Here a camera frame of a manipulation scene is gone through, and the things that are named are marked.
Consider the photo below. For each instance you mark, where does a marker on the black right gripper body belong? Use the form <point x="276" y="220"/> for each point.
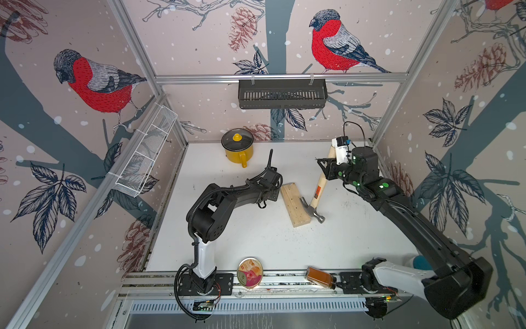
<point x="346" y="173"/>

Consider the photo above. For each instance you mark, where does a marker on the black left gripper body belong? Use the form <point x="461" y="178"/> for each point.
<point x="274" y="193"/>

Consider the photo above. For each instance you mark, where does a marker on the wooden handle claw hammer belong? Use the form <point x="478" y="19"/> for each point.
<point x="311" y="208"/>

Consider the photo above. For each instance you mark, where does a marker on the pale wooden block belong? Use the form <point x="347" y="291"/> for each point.
<point x="296" y="211"/>

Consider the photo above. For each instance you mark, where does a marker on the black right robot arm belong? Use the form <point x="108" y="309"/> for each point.
<point x="455" y="282"/>

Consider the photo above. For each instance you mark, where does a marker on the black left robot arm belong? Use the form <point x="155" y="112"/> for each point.
<point x="208" y="217"/>

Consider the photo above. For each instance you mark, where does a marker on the yellow pot with lid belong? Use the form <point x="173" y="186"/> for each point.
<point x="238" y="146"/>

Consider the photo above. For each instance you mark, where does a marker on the round colourful tin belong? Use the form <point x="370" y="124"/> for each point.
<point x="250" y="273"/>

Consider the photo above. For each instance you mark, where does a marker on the brown leather case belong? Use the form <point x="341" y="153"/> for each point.
<point x="322" y="278"/>

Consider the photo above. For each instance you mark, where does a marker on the teal round disc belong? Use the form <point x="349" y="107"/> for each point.
<point x="420" y="263"/>

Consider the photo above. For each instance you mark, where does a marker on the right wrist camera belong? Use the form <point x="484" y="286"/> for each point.
<point x="341" y="146"/>

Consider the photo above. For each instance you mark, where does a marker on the black hanging wire basket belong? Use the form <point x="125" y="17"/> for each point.
<point x="282" y="94"/>

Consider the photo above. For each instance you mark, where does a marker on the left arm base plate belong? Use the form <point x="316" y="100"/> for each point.
<point x="214" y="285"/>

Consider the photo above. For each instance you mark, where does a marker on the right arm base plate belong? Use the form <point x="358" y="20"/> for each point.
<point x="350" y="282"/>

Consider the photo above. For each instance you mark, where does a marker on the white wire mesh shelf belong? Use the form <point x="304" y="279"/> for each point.
<point x="135" y="179"/>

